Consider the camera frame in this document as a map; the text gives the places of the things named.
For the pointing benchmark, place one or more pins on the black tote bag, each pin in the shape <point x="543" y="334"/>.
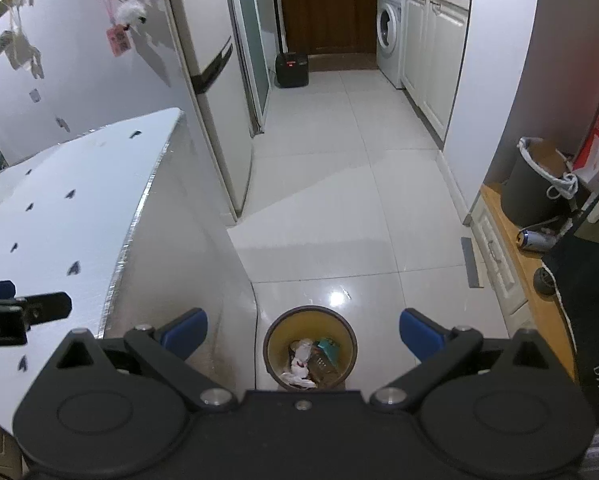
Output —
<point x="594" y="320"/>

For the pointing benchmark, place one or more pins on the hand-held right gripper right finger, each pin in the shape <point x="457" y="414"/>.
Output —
<point x="422" y="332"/>

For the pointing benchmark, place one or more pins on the white cabinet with wooden top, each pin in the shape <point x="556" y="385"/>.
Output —
<point x="504" y="265"/>

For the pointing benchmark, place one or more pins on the white kitchen cabinets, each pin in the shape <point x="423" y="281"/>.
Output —
<point x="437" y="60"/>

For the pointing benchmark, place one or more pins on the brown crumpled paper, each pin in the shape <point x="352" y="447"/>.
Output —
<point x="324" y="369"/>

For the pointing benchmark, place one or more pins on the brown wooden door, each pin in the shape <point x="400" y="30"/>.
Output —
<point x="319" y="15"/>

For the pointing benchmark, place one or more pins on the light blue plastic wrapper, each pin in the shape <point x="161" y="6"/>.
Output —
<point x="329" y="350"/>

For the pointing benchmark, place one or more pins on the black space heater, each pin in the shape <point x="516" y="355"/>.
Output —
<point x="293" y="71"/>

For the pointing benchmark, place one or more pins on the silver metal can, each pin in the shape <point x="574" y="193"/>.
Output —
<point x="538" y="240"/>

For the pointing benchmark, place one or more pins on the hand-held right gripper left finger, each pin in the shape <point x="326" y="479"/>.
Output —
<point x="184" y="332"/>

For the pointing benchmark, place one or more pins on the white crumpled tissue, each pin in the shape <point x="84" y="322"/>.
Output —
<point x="297" y="365"/>

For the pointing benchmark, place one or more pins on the frosted glass door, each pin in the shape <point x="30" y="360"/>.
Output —
<point x="252" y="35"/>

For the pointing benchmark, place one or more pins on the dark grey bucket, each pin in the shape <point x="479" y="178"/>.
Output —
<point x="529" y="190"/>

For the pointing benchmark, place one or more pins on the white washing machine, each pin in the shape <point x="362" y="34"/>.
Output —
<point x="390" y="35"/>

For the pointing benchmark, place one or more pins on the brown rimmed yellow waste bin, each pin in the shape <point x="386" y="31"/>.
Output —
<point x="274" y="335"/>

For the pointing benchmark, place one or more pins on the refrigerator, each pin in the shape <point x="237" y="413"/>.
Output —
<point x="204" y="85"/>

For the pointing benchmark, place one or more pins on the black round object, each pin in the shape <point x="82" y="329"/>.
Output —
<point x="546" y="281"/>

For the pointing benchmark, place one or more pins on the white fluffy plush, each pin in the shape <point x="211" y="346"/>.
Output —
<point x="131" y="14"/>

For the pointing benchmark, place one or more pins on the pink hanging tag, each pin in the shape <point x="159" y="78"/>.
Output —
<point x="118" y="42"/>

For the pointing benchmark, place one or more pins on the silver foil covered table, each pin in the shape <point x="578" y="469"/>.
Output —
<point x="79" y="185"/>

